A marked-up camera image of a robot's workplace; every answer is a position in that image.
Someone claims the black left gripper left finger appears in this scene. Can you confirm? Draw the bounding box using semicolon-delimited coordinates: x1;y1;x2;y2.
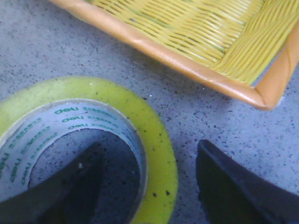
0;142;103;224

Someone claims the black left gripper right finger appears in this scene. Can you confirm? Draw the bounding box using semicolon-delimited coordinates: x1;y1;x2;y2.
196;140;299;224

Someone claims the yellow wicker basket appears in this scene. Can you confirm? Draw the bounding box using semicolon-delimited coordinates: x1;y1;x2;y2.
54;0;299;111

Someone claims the yellow-green tape roll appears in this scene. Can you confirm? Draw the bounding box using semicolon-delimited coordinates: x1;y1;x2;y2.
0;77;178;224

